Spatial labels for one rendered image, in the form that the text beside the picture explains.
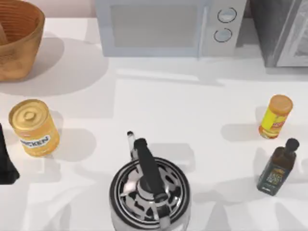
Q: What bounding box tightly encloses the yellow jar with orange lid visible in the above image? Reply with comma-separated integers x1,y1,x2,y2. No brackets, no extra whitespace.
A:
258,94,294,140

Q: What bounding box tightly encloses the microwave knob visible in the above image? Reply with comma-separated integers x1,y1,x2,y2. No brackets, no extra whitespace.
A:
217,7,237,23
213,27,233,43

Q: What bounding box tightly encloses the wooden bowl basket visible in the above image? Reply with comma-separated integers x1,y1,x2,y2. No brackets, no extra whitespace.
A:
0,0,46,82

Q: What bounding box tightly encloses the pale microwave oven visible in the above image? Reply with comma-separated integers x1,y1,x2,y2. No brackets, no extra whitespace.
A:
94,0,247,59

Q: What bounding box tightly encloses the yellow can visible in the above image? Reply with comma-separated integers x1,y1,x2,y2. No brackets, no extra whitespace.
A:
8,99,60,158

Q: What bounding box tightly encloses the dark glass bottle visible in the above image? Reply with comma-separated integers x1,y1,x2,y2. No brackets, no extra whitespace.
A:
257,138,300,196

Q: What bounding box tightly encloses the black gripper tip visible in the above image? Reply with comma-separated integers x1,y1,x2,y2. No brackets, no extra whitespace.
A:
0,123,20,186

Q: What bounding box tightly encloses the silver kettle with black handle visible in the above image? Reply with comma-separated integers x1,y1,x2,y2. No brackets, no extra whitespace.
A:
108,130,193,231

